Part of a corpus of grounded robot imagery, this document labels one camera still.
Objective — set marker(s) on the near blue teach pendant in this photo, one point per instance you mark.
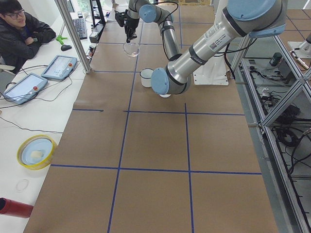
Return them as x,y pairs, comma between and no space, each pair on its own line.
25,89

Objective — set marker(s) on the red cylinder bottle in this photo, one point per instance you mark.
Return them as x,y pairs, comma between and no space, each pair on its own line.
14,208

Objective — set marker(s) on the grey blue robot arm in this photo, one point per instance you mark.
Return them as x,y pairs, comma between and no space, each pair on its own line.
255,18

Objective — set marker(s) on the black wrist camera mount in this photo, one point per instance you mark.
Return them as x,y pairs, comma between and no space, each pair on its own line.
121,17

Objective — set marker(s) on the black computer mouse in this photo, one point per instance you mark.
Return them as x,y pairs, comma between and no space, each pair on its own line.
65,47

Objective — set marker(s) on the aluminium frame post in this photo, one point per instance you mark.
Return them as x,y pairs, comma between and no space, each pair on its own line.
65,14

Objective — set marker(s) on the white round lid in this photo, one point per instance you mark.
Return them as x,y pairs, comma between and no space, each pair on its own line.
165,95

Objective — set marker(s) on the black computer keyboard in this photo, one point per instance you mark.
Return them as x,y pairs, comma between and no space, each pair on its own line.
80,27

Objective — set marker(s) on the white enamel mug blue rim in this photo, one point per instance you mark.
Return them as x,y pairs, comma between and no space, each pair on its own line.
145,76

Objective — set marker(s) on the aluminium side frame rail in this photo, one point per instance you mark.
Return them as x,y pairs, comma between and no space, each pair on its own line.
276,73

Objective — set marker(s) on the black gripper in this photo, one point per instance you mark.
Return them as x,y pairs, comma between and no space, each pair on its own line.
130,24

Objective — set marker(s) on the person in black jacket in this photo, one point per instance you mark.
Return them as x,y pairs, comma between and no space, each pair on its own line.
21,34

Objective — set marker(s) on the far blue teach pendant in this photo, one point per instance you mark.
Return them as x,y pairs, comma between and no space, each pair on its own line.
59,68

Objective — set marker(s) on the blue teach pendant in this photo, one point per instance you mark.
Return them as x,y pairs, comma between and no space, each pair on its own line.
59,68
25,89

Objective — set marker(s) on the green plastic clamp tool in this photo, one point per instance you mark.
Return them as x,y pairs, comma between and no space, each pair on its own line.
61,39

